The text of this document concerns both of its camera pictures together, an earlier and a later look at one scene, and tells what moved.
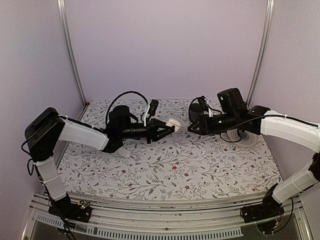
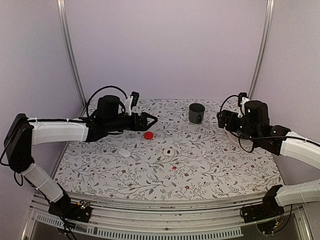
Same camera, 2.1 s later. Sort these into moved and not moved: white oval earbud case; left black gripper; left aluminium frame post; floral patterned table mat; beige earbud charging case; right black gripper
Moved: left black gripper; right black gripper; beige earbud charging case
Not moved: white oval earbud case; left aluminium frame post; floral patterned table mat
